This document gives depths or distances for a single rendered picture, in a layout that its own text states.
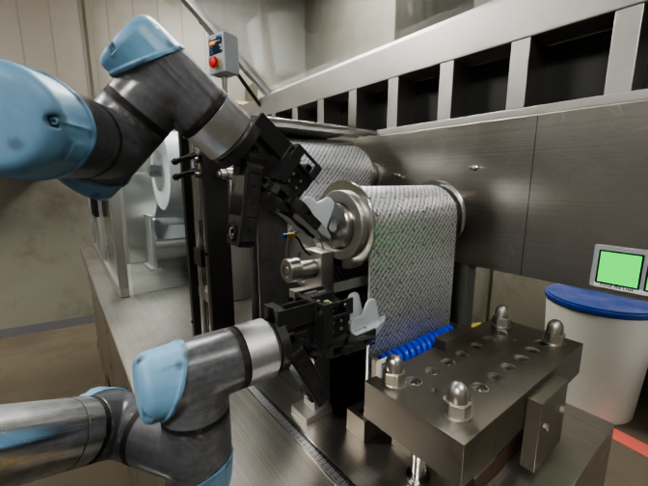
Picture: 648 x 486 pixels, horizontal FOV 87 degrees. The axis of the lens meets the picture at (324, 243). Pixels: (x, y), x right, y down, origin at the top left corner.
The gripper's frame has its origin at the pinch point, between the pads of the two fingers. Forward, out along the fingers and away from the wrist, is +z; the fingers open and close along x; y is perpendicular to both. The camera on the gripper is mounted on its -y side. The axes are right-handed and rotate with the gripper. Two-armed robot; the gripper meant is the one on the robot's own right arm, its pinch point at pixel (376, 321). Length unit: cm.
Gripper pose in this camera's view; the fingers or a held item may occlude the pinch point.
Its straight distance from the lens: 59.0
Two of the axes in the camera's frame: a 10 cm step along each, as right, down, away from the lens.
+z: 7.9, -1.1, 6.0
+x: -6.1, -1.5, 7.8
